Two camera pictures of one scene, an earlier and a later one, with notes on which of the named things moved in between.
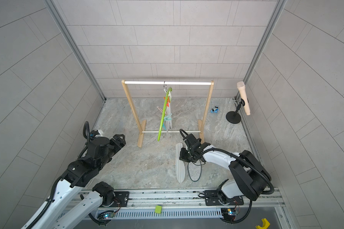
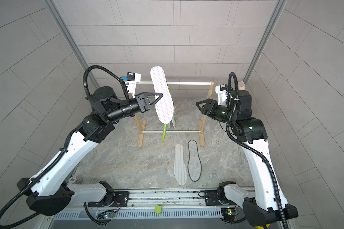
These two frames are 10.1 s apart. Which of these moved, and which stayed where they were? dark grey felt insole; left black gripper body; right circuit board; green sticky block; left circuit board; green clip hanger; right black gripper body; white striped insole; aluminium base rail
Moved: left black gripper body; green clip hanger; right black gripper body
Stayed: white striped insole; right circuit board; green sticky block; dark grey felt insole; left circuit board; aluminium base rail
